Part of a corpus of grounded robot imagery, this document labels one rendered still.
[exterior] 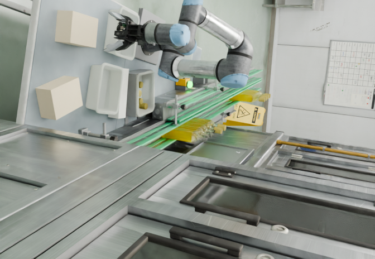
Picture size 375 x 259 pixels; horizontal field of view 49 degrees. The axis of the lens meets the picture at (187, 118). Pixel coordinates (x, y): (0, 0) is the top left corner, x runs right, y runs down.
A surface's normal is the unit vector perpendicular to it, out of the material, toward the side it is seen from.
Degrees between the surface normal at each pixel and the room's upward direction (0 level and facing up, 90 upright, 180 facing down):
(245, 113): 75
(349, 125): 90
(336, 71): 90
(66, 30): 90
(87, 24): 0
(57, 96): 0
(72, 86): 0
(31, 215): 90
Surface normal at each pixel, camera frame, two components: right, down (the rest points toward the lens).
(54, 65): 0.91, 0.14
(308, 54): -0.42, 0.22
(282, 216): 0.03, -0.97
